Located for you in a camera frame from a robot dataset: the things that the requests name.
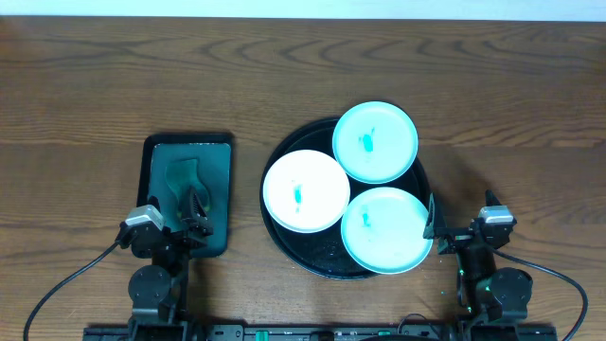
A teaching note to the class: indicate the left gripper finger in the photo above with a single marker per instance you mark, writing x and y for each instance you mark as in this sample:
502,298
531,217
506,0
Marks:
153,204
194,207

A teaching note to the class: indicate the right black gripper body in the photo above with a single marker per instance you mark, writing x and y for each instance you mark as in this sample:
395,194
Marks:
454,236

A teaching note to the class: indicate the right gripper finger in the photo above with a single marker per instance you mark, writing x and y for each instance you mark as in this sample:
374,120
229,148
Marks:
435,225
491,199

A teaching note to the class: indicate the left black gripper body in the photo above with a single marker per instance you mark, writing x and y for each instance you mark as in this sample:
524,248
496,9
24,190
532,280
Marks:
177,234

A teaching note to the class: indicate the green scouring sponge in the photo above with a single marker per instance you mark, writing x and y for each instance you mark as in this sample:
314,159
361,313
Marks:
181,176

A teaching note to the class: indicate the mint plate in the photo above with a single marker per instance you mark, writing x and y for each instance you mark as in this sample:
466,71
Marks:
375,142
382,230

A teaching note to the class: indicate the white plate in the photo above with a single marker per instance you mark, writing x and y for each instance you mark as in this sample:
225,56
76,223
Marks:
306,191

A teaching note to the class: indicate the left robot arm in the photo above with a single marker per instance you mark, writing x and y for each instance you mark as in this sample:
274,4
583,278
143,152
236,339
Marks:
159,290

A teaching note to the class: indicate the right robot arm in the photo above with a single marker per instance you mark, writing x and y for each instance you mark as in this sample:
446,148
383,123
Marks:
495,297

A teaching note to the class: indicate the black rectangular water tray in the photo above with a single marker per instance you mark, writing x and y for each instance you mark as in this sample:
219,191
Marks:
214,154

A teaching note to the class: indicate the black round tray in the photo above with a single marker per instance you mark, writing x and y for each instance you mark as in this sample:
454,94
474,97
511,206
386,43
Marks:
323,253

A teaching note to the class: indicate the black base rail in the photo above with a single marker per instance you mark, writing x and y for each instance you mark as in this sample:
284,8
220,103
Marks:
265,333

